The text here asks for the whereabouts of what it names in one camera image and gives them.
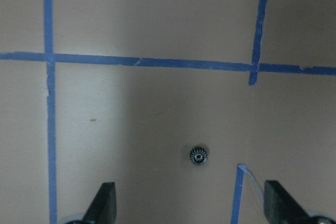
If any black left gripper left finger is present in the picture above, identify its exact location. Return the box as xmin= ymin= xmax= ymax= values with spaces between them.
xmin=79 ymin=182 xmax=117 ymax=224

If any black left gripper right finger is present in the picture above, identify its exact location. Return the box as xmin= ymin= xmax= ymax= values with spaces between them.
xmin=264 ymin=180 xmax=309 ymax=224

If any small black bearing gear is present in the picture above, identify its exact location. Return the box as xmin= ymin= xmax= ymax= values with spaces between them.
xmin=190 ymin=146 xmax=208 ymax=166

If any loose thin thread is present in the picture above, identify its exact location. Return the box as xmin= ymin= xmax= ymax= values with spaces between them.
xmin=242 ymin=165 xmax=264 ymax=204

